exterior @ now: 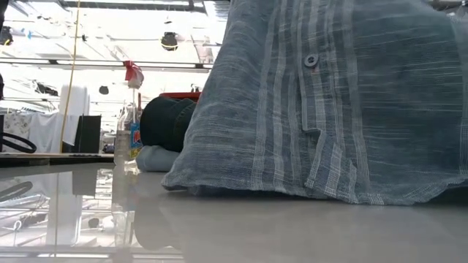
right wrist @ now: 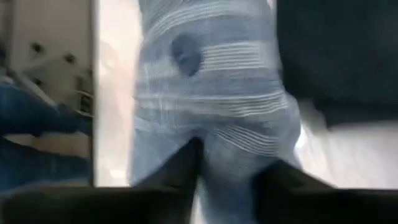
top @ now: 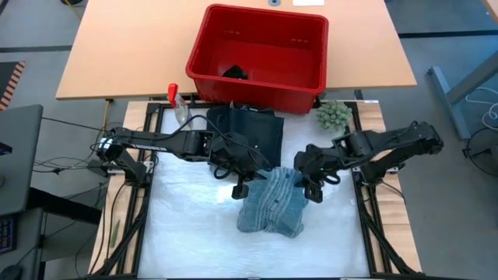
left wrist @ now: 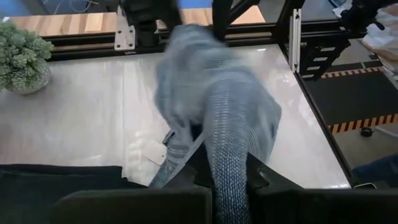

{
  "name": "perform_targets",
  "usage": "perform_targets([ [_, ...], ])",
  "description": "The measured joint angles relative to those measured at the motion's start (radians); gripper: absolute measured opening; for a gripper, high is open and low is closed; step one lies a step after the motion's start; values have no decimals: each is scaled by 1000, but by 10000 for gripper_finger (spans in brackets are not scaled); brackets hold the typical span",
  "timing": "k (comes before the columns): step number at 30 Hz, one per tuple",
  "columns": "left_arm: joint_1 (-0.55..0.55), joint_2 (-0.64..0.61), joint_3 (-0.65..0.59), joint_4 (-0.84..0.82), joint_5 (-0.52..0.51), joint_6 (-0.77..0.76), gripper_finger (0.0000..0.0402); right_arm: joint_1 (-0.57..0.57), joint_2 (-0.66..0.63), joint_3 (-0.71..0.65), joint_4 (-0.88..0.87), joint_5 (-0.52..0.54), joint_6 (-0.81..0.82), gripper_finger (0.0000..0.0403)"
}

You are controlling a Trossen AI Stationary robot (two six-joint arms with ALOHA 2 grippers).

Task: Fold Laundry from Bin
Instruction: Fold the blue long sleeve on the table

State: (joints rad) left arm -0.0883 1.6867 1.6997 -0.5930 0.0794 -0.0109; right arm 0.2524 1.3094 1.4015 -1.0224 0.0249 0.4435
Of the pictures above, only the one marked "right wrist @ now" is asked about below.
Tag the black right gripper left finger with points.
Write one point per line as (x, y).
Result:
(109, 205)

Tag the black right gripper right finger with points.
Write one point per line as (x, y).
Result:
(311, 205)

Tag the grey striped garment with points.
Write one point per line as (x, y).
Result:
(217, 93)

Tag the black pants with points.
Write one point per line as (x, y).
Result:
(342, 62)

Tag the black aluminium rig frame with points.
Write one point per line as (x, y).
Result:
(92, 93)

